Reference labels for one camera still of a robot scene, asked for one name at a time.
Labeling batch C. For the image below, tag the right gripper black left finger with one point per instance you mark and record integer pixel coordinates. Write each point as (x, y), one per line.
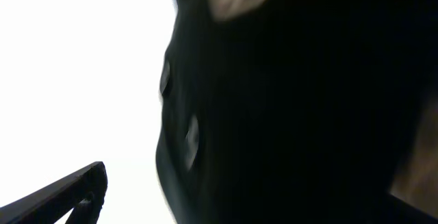
(81, 193)

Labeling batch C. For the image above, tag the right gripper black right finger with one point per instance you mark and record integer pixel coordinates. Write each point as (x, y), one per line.
(399, 212)

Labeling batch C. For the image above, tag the black t-shirt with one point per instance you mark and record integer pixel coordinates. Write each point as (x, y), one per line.
(299, 111)

